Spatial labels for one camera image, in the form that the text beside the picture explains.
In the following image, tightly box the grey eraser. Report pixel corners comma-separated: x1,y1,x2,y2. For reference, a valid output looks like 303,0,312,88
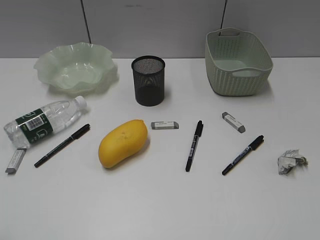
222,112,246,133
151,121,179,130
5,148,27,174

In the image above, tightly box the waste paper ball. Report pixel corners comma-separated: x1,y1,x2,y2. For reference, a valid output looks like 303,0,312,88
277,149,309,175

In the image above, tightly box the black cable on right wall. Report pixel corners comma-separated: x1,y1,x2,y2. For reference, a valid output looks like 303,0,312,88
219,0,229,36

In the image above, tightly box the pale green woven basket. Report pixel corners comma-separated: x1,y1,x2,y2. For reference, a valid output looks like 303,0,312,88
205,27,273,97

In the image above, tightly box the black marker pen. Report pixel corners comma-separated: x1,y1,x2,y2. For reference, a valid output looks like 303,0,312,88
185,120,204,172
221,135,264,176
34,124,91,168

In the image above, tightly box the pale green wavy plate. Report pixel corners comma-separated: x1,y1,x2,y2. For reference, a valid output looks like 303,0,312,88
33,42,119,95

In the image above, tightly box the clear water bottle green label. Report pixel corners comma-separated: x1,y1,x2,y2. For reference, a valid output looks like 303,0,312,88
3,96,87,149

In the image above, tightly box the grey eraser at left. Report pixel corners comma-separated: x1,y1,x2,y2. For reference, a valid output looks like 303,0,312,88
5,148,27,174

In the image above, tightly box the black cable on left wall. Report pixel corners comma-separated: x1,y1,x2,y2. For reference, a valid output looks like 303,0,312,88
81,0,92,44

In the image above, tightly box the black mesh pen holder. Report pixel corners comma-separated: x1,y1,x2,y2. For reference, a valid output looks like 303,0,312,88
131,55,166,107

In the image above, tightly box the yellow mango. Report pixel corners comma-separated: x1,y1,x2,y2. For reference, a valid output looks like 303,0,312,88
98,119,148,169

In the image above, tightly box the grey eraser in middle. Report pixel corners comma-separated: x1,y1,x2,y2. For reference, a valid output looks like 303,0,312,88
151,121,179,130

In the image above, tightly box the black cable on wall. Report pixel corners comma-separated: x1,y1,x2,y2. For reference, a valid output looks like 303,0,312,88
219,0,229,36
81,0,92,44

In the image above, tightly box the grey eraser at right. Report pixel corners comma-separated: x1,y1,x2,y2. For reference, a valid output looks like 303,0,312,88
222,112,246,133

